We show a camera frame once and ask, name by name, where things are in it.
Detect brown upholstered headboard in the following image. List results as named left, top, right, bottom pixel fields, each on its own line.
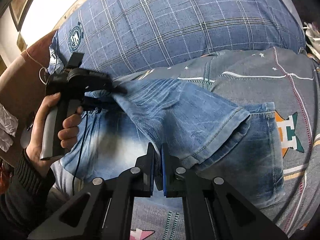
left=0, top=31, right=56, bottom=167

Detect light blue denim jeans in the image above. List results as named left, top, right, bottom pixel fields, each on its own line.
left=60, top=79, right=285, bottom=208

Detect person's left hand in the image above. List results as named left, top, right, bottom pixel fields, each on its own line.
left=26, top=93, right=83, bottom=178

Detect small framed wall picture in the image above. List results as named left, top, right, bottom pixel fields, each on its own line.
left=16, top=32, right=27, bottom=52

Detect white crumpled clothes pile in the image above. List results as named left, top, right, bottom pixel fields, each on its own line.
left=303, top=22, right=320, bottom=61

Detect pink striped cloth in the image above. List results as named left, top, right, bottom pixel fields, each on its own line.
left=0, top=105, right=18, bottom=152

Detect dark knit sleeve forearm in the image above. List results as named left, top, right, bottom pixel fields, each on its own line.
left=1, top=150, right=55, bottom=239

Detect white charging cable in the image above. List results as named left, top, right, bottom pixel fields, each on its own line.
left=24, top=51, right=51, bottom=86

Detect grey patterned bed sheet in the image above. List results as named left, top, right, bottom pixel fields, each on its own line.
left=49, top=45, right=320, bottom=240

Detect blue plaid pillow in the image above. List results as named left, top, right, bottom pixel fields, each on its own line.
left=48, top=0, right=305, bottom=77

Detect framed wall painting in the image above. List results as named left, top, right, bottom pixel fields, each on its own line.
left=9, top=0, right=33, bottom=31

